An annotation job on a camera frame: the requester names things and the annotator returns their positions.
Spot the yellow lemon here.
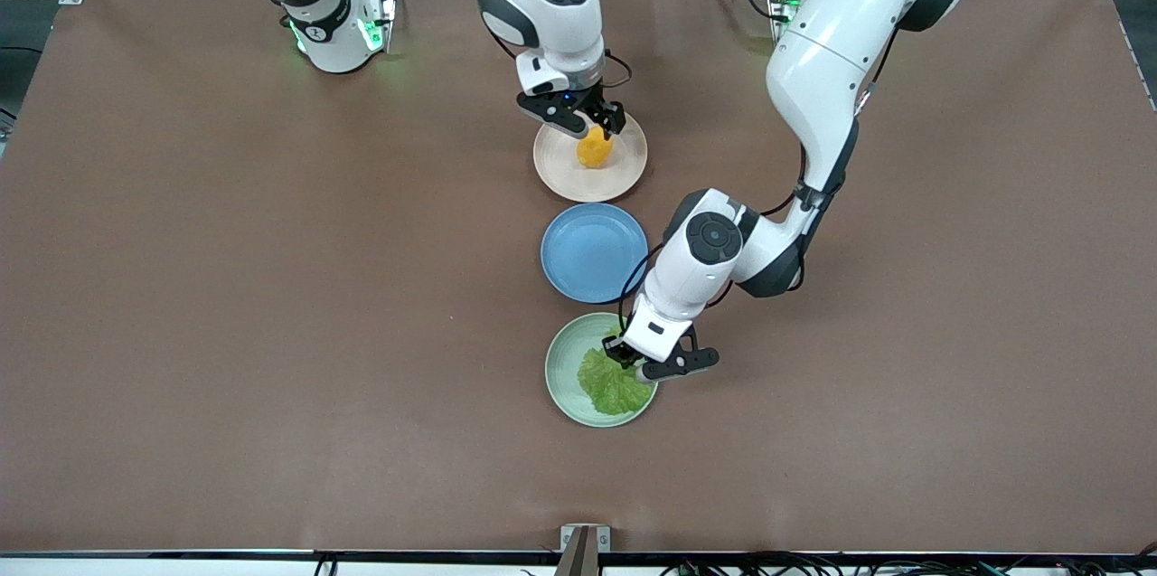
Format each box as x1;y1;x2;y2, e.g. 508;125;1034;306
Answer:
577;126;616;169

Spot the green lettuce leaf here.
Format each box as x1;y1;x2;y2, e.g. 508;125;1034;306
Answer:
577;345;657;417

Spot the pale green round plate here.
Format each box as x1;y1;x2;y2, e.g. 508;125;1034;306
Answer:
545;312;659;429

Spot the beige round plate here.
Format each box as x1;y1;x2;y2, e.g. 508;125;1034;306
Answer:
533;110;649;203

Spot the blue round plate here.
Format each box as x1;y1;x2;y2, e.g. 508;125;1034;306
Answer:
541;203;650;304

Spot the brown table cover sheet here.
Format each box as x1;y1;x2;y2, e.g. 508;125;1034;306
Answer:
0;0;1157;554

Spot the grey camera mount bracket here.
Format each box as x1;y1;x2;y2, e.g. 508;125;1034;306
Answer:
560;524;611;553

